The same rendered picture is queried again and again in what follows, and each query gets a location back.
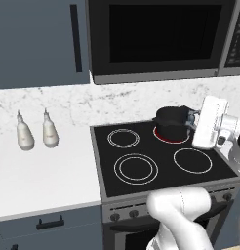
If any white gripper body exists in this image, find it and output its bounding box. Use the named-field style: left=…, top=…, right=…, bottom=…
left=191, top=95, right=230, bottom=151

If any black pot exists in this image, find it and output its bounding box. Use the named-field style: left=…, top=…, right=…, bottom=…
left=152, top=105, right=193, bottom=143

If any black hob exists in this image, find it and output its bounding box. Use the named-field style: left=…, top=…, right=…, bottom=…
left=89, top=119, right=240, bottom=204

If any black microwave oven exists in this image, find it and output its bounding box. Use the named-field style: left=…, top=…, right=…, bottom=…
left=85, top=0, right=240, bottom=86

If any black microwave door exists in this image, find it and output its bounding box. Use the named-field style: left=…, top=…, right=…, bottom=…
left=87, top=0, right=237, bottom=84

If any blue-grey base cupboard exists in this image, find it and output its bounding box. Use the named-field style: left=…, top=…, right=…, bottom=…
left=219, top=184, right=240, bottom=250

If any oven door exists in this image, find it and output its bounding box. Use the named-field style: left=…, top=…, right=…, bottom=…
left=102, top=199, right=237, bottom=250

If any blue-grey base cupboard door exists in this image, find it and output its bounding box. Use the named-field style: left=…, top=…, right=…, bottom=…
left=0, top=227, right=104, bottom=250

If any blue-grey drawer front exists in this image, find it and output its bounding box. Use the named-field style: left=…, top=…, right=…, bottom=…
left=0, top=204, right=103, bottom=241

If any black oven door handle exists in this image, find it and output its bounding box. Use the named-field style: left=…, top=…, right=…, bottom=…
left=109, top=202, right=235, bottom=234

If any black cupboard door handle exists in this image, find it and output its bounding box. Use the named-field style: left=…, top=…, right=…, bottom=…
left=69, top=3, right=84, bottom=73

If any black drawer handle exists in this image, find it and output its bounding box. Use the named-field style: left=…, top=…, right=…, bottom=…
left=35, top=215, right=65, bottom=230

